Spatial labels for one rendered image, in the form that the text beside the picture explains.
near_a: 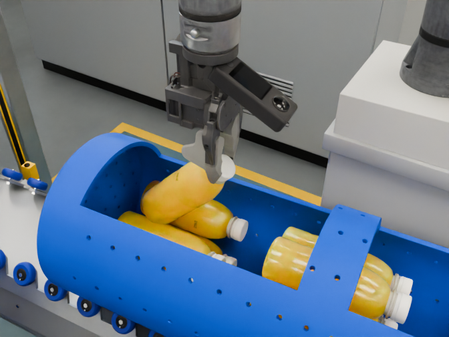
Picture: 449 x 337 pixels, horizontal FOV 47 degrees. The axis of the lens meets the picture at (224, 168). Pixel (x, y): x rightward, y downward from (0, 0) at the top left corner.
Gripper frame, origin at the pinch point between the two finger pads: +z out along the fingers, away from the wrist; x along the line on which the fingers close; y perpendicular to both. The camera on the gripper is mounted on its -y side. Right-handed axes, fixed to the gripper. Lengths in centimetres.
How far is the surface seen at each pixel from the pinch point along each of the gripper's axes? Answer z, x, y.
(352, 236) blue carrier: 0.6, 4.2, -20.8
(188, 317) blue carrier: 11.3, 18.6, -3.6
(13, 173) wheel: 26, -5, 55
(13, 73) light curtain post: 19, -29, 76
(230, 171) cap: 0.2, 0.0, -1.0
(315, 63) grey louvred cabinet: 63, -150, 28
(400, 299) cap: 7.1, 6.0, -28.9
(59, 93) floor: 123, -148, 187
